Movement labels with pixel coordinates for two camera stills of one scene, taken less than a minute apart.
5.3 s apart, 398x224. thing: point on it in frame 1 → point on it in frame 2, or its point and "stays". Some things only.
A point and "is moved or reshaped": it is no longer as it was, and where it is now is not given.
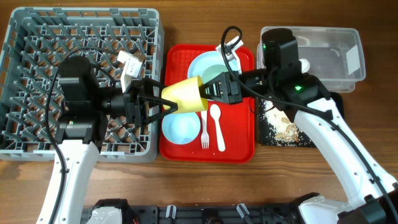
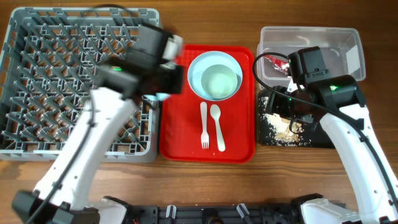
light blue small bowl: x=181 y=128 is moved or reshaped
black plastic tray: x=277 y=128 stays
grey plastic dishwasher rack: x=33 y=42 stays
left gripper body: x=129 y=106 → x=171 y=81
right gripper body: x=236 y=96 → x=287 y=107
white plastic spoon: x=216 y=111 stays
